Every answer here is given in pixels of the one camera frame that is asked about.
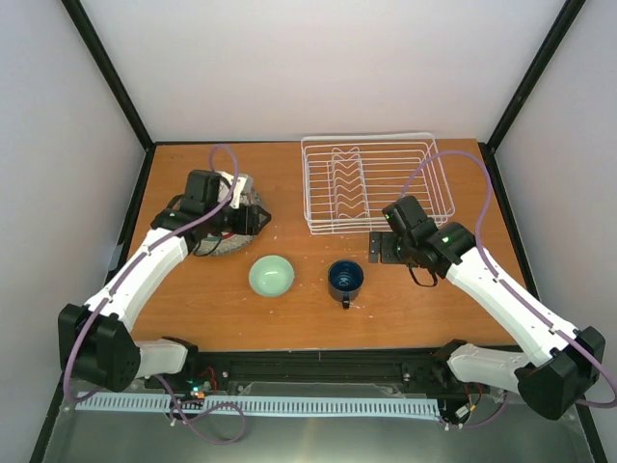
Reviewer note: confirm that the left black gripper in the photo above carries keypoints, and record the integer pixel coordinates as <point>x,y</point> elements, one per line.
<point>249,224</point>

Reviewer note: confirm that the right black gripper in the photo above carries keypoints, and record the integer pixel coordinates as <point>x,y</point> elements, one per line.
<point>375,238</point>

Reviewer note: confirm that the dark blue mug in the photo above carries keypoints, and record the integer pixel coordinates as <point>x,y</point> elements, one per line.
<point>345,279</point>

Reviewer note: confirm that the light green bowl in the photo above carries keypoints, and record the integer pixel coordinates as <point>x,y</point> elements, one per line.
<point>271,276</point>

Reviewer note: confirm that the floral patterned plate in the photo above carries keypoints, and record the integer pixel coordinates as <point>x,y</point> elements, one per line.
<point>230,232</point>

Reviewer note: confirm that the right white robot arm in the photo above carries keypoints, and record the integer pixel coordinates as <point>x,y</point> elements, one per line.
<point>557,363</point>

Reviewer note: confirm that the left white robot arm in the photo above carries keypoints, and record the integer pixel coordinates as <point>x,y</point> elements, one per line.
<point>216,215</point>

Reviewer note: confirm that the red and teal plate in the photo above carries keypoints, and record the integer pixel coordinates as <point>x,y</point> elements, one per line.
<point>219,247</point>

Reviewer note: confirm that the white wire dish rack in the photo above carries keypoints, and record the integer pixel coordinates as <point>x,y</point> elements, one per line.
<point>349,179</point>

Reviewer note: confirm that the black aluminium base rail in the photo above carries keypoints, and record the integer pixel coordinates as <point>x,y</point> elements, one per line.
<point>414,371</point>

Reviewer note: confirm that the light blue cable duct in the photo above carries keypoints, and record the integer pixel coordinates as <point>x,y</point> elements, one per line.
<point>271,406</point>

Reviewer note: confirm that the black frame post left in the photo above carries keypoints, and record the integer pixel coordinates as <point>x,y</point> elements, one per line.
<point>89,36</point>

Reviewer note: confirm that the black frame post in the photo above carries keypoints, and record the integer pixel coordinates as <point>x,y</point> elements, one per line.
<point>551,42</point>
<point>89,36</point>

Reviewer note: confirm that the black frame post right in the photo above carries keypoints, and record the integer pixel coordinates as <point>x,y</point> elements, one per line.
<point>551,42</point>

